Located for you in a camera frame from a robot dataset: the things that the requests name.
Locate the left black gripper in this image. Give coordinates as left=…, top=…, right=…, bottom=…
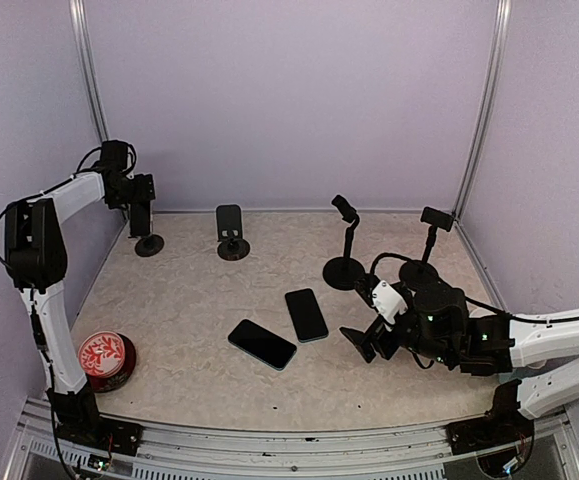
left=108, top=173, right=157, bottom=208

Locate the clear case phone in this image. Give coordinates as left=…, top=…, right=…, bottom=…
left=129, top=201, right=152, bottom=238

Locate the folding phone stand wood base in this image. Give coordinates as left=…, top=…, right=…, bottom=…
left=134, top=234, right=165, bottom=258

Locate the black gooseneck phone stand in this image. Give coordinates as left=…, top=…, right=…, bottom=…
left=322, top=195, right=365, bottom=291

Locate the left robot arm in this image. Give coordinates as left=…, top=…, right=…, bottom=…
left=0, top=140, right=164, bottom=445

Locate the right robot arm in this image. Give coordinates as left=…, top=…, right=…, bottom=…
left=341, top=280, right=579, bottom=444

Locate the black clamp phone stand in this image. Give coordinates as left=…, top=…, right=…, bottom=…
left=399, top=206, right=454, bottom=291

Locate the teal phone lying diagonal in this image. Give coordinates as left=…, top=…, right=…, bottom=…
left=227, top=319, right=297, bottom=371

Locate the red patterned round tin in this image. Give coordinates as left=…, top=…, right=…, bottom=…
left=77, top=331, right=137, bottom=393

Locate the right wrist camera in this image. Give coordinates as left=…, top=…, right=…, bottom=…
left=354, top=275, right=409, bottom=330

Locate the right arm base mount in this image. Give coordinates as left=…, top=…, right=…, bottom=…
left=445, top=412, right=535, bottom=455

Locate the left aluminium frame post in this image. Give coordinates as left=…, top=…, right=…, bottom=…
left=69, top=0, right=110, bottom=145

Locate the aluminium frame post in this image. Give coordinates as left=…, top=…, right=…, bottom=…
left=69, top=0, right=110, bottom=145
left=453, top=0, right=512, bottom=222

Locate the aluminium front rail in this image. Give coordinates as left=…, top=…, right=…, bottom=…
left=16, top=399, right=579, bottom=480

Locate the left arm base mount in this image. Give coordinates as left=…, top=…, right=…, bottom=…
left=56, top=416, right=144, bottom=457

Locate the right aluminium frame post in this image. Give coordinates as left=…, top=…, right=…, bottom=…
left=453, top=0, right=512, bottom=222

